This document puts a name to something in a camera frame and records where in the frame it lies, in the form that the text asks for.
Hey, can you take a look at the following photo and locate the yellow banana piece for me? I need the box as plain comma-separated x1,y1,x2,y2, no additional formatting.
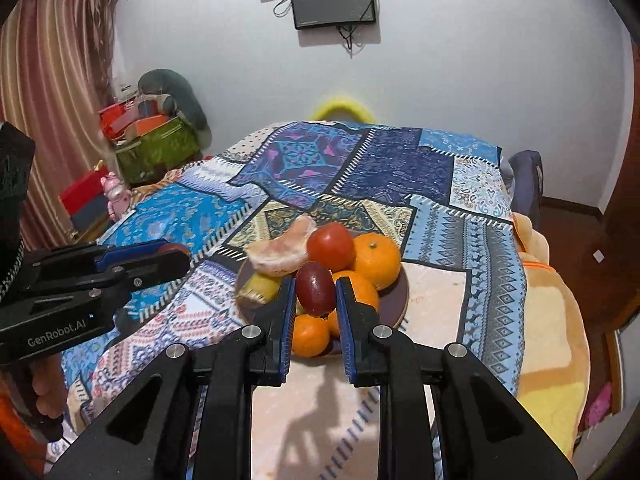
236,273,281,309

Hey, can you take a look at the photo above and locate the large orange with sticker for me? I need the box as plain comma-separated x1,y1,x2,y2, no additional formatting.
326,270,380,339

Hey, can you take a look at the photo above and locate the peeled pomelo segment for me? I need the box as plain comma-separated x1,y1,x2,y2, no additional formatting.
245,214,317,278

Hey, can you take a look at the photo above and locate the small mandarin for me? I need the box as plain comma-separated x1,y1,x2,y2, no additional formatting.
292,314,331,359

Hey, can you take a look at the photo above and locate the dark red grape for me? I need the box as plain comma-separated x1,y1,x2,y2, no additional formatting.
157,243,191,257
295,261,336,318

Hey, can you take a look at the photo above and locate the red tomato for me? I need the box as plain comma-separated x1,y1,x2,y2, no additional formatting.
307,222,355,272

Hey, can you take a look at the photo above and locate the left hand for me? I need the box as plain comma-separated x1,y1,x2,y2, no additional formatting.
30,354,67,419

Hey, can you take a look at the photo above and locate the red box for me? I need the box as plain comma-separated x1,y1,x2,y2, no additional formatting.
58,160,108,232

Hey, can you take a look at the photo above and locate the pink toy figure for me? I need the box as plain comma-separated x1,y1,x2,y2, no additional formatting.
101,171,131,222

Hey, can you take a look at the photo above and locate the yellow orange fleece blanket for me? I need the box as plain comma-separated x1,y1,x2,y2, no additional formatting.
513,212,590,457

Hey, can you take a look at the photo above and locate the green storage box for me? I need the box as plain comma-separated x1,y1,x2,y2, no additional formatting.
115,117,202,185

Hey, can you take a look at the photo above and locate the dark purple plate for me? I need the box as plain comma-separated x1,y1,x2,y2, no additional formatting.
233,228,411,359

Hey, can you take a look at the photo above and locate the dark grey plush pillow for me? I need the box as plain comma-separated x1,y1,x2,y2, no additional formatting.
138,68,208,130

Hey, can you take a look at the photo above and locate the striped pink curtain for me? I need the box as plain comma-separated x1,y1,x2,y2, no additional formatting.
1,0,115,249

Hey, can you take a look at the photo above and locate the blue patchwork bedspread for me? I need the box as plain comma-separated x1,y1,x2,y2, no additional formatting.
48,122,526,458

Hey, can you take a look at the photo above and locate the yellow round cushion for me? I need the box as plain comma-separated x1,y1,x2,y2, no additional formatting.
311,96,375,124

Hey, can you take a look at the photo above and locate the wall mounted black monitor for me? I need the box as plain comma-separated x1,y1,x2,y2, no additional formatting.
291,0,376,30

